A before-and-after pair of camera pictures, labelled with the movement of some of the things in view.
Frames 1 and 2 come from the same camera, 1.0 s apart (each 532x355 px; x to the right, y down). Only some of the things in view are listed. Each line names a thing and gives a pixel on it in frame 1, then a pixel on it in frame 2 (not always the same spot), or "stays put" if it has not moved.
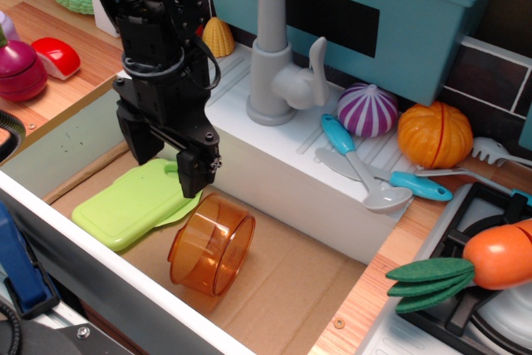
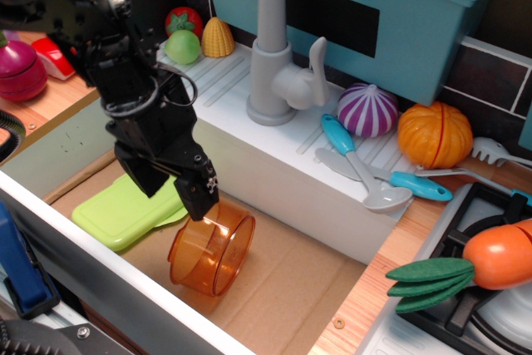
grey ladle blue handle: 381,200 stays put
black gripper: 167,91 to 155,130
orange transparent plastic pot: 212,245 stays put
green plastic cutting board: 139,199 stays put
